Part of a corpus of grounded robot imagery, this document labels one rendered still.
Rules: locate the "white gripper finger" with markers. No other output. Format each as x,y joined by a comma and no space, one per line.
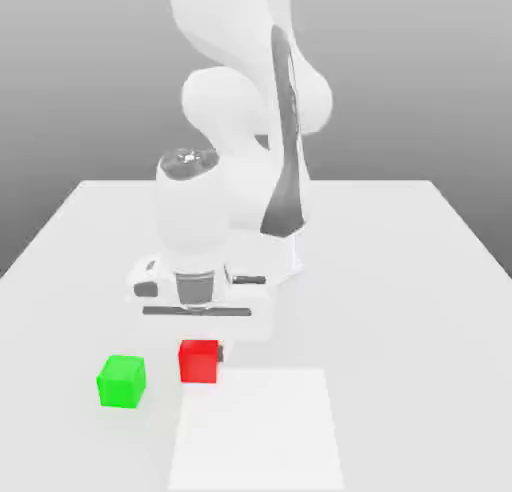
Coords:
220,354

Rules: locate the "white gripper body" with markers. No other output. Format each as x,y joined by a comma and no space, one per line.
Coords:
240,326

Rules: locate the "small red cube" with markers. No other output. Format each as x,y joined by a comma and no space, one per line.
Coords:
198,362

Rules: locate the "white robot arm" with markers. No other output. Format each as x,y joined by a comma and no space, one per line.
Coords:
224,100

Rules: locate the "small green cube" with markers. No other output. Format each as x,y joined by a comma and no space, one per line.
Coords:
121,382

